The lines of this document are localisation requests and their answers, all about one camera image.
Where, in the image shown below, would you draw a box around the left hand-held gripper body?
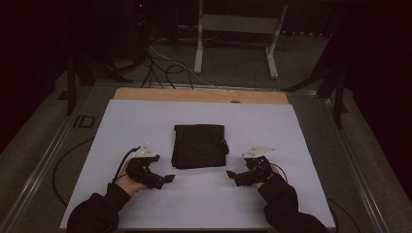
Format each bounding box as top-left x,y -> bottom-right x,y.
125,144 -> 164,190

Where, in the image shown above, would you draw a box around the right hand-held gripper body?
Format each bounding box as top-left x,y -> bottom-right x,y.
234,146 -> 276,187

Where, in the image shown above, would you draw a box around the black shorts with blue stripes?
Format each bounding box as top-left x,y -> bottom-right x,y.
170,123 -> 230,170

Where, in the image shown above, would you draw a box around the person's right hand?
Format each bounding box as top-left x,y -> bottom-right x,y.
254,165 -> 280,190

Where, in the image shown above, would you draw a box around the person's left hand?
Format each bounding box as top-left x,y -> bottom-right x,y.
114,161 -> 147,197

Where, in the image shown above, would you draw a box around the white table mat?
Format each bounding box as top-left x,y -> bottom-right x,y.
59,99 -> 336,231

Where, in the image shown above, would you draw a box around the black slanted stand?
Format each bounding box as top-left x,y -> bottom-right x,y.
281,32 -> 350,129

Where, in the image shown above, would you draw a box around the black tripod stand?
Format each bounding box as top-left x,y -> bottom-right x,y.
65,48 -> 134,117

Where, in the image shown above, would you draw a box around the dark equipment rack red light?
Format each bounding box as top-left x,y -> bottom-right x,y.
110,0 -> 154,66

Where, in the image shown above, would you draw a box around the left hand-held gripper cable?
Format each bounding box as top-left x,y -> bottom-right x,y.
112,146 -> 141,183

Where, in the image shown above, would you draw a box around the hand-held gripper cable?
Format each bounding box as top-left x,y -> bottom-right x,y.
112,146 -> 141,183
271,162 -> 289,184

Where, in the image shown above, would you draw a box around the right hand-held gripper cable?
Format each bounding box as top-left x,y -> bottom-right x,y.
271,162 -> 289,184

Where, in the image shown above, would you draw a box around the long black floor cable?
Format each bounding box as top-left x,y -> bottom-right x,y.
51,137 -> 95,208

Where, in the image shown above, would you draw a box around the bundle of black floor cables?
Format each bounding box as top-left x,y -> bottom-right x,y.
140,51 -> 195,90

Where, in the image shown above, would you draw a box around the aluminium floor rail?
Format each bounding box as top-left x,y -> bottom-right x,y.
141,82 -> 319,97
319,96 -> 391,233
0,84 -> 95,233

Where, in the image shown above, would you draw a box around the white floor cable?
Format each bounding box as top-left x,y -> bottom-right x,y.
148,44 -> 216,87

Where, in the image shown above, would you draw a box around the thin black floor cable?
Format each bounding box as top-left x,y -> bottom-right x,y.
326,197 -> 363,233

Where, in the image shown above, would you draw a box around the grey metal stand frame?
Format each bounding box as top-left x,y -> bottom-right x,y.
193,0 -> 290,81

